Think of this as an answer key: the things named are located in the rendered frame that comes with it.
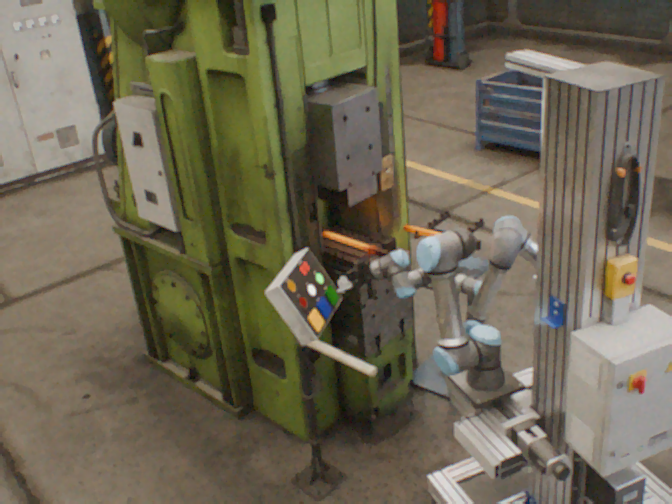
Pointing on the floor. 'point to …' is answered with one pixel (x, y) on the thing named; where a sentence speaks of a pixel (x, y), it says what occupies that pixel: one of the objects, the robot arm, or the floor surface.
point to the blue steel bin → (509, 109)
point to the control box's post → (309, 404)
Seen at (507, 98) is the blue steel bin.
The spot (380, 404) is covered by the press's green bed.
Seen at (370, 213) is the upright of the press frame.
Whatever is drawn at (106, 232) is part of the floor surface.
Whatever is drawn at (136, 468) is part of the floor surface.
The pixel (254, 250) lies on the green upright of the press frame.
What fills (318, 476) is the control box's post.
